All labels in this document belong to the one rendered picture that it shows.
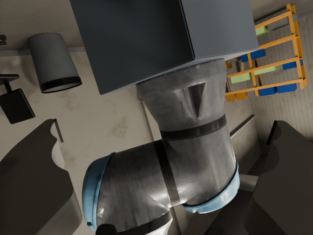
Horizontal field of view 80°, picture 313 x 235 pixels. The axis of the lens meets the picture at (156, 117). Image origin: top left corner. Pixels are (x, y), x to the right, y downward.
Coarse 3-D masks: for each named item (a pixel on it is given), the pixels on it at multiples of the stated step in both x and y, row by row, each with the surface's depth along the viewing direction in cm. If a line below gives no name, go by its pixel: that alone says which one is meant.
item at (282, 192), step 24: (288, 144) 9; (312, 144) 9; (288, 168) 7; (312, 168) 7; (264, 192) 6; (288, 192) 6; (312, 192) 6; (264, 216) 6; (288, 216) 6; (312, 216) 6
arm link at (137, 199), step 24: (144, 144) 34; (96, 168) 30; (120, 168) 29; (144, 168) 29; (96, 192) 28; (120, 192) 28; (144, 192) 28; (96, 216) 28; (120, 216) 27; (144, 216) 27; (168, 216) 30
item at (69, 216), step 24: (48, 120) 11; (24, 144) 9; (48, 144) 9; (0, 168) 8; (24, 168) 8; (48, 168) 8; (0, 192) 7; (24, 192) 7; (48, 192) 7; (72, 192) 7; (0, 216) 6; (24, 216) 6; (48, 216) 6; (72, 216) 7
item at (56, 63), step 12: (36, 36) 245; (48, 36) 249; (60, 36) 263; (36, 48) 247; (48, 48) 248; (60, 48) 257; (36, 60) 250; (48, 60) 247; (60, 60) 253; (72, 60) 278; (36, 72) 258; (48, 72) 248; (60, 72) 251; (72, 72) 264; (48, 84) 249; (60, 84) 250; (72, 84) 303
